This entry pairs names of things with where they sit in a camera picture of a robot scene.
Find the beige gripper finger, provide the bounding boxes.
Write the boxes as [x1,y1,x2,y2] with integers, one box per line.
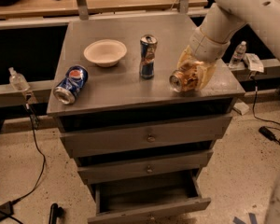
[192,64,216,91]
[177,47,198,77]

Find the crushed orange soda can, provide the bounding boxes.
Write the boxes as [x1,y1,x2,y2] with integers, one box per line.
[169,63,199,92]

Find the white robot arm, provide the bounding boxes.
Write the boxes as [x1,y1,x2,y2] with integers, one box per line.
[178,0,280,89]

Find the tall blue energy can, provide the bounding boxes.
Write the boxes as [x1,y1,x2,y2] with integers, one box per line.
[139,35,158,79]

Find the grey wooden drawer cabinet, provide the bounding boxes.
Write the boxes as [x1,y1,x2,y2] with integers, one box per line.
[46,13,246,224]

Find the blue Pepsi can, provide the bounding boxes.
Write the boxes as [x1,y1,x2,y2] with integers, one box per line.
[53,65,88,105]

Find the grey top drawer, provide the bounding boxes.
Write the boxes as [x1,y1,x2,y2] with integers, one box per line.
[61,115,231,158]

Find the grey middle drawer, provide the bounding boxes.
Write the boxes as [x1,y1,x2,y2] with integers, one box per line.
[77,150,213,184]

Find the grey open bottom drawer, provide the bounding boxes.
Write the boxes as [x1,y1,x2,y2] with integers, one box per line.
[88,171,211,224]

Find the clear plastic water bottle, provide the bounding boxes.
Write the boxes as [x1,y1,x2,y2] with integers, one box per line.
[229,41,246,68]

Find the white paper packet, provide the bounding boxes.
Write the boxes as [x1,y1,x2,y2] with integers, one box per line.
[244,53,264,73]

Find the small white floor block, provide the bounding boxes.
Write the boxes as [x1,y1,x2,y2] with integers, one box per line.
[233,102,249,115]

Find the white paper bowl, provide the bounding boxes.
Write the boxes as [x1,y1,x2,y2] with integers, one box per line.
[83,39,127,67]

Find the black power adapter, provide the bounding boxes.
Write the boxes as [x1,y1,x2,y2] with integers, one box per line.
[259,126,276,141]

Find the wooden desk left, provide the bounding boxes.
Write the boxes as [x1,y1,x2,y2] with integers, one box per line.
[0,0,209,21]

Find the blue tape strips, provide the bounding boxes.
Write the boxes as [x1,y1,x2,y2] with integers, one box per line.
[232,213,259,224]

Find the clear sanitizer pump bottle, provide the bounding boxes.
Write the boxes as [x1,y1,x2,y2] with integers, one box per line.
[8,67,30,91]

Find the black cylinder on floor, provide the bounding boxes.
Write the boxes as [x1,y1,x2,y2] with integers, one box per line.
[49,203,64,224]

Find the black cable right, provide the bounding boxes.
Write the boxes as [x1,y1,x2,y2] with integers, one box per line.
[251,75,280,152]

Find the black floor cable left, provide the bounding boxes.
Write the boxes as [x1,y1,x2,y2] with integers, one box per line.
[0,103,47,224]

